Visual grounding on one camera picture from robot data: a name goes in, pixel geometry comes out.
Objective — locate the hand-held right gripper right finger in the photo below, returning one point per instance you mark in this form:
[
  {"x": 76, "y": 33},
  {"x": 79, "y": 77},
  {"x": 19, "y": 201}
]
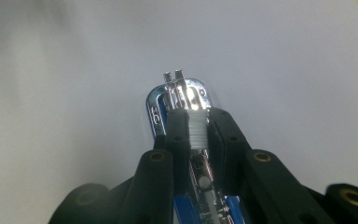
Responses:
[{"x": 261, "y": 180}]

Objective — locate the white table sheet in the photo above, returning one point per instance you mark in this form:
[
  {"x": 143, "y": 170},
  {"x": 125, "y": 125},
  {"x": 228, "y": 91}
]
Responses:
[{"x": 74, "y": 77}]

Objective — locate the blue stapler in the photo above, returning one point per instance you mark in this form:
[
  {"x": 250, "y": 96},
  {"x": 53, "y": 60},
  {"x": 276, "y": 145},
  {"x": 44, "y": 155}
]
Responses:
[{"x": 180, "y": 93}]

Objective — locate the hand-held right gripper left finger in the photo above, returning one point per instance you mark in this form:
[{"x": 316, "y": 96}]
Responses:
[{"x": 155, "y": 180}]

